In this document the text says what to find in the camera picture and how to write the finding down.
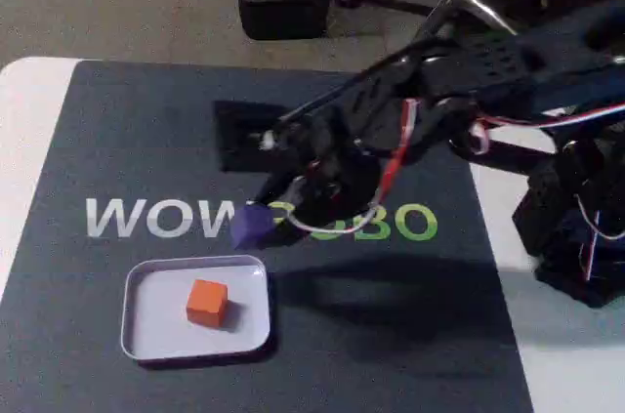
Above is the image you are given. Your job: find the purple block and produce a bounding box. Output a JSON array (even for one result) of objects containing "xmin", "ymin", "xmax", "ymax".
[{"xmin": 229, "ymin": 202, "xmax": 277, "ymax": 251}]

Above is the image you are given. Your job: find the white metal tray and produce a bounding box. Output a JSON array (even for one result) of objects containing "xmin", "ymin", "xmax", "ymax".
[{"xmin": 120, "ymin": 255, "xmax": 272, "ymax": 365}]

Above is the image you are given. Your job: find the orange block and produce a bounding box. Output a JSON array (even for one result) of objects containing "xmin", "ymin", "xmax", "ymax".
[{"xmin": 185, "ymin": 279, "xmax": 229, "ymax": 328}]

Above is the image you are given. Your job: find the black mat WOWROBO print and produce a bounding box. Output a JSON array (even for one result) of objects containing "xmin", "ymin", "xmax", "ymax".
[{"xmin": 0, "ymin": 60, "xmax": 536, "ymax": 413}]

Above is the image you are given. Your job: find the black table clamp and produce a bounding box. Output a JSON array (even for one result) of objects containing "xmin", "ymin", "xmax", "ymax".
[{"xmin": 468, "ymin": 137, "xmax": 558, "ymax": 175}]

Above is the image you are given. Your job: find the white red gripper cable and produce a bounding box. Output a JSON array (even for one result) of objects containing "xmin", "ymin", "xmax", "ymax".
[{"xmin": 282, "ymin": 99, "xmax": 422, "ymax": 236}]

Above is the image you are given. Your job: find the black camera box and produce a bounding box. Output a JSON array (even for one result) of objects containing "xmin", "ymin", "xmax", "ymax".
[{"xmin": 213, "ymin": 100, "xmax": 295, "ymax": 173}]

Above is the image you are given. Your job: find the thin black camera cable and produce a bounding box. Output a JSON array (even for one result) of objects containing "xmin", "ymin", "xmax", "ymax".
[{"xmin": 277, "ymin": 0, "xmax": 473, "ymax": 125}]

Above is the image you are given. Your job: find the red white blue servo cable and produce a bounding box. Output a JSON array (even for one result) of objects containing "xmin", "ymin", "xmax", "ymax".
[{"xmin": 466, "ymin": 103, "xmax": 625, "ymax": 282}]

